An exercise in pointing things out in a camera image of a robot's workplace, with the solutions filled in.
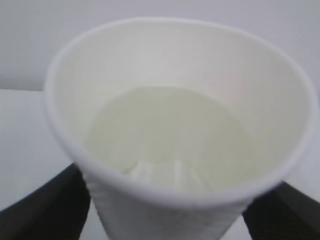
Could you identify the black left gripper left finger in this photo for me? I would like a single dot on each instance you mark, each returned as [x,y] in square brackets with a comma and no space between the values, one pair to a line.
[56,211]

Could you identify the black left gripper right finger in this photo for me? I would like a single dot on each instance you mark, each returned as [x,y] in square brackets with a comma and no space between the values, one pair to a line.
[284,213]

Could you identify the white paper coffee cup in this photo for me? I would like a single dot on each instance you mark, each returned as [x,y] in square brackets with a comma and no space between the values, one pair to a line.
[177,125]

